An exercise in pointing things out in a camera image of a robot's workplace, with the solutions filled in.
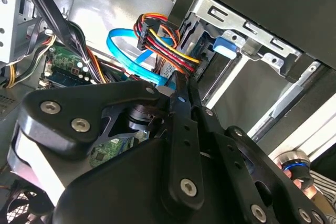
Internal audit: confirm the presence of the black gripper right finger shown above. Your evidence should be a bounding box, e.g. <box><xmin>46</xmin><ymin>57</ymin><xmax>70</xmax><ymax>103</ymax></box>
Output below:
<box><xmin>187</xmin><ymin>77</ymin><xmax>331</xmax><ymax>224</ymax></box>

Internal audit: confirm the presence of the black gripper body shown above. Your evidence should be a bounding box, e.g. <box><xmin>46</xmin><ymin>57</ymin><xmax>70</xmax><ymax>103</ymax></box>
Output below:
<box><xmin>52</xmin><ymin>137</ymin><xmax>254</xmax><ymax>224</ymax></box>

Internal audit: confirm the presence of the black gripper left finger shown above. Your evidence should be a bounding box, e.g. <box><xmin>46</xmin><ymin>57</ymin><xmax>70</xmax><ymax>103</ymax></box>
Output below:
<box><xmin>15</xmin><ymin>71</ymin><xmax>205</xmax><ymax>211</ymax></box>

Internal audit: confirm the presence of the round black tool blue ring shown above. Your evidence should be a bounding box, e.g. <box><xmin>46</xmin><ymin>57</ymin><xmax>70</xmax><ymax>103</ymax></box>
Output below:
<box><xmin>272</xmin><ymin>150</ymin><xmax>314</xmax><ymax>190</ymax></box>

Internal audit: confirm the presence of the blue data wire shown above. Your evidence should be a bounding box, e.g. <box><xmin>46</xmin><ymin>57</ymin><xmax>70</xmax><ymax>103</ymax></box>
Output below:
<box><xmin>106</xmin><ymin>28</ymin><xmax>176</xmax><ymax>93</ymax></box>

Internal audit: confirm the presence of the hard disk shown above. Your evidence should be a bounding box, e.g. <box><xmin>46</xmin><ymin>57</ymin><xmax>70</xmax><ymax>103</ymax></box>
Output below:
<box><xmin>181</xmin><ymin>16</ymin><xmax>241</xmax><ymax>78</ymax></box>

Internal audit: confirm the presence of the person's hand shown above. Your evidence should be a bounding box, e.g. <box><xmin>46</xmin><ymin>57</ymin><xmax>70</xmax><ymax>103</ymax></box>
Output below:
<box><xmin>283</xmin><ymin>168</ymin><xmax>304</xmax><ymax>190</ymax></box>

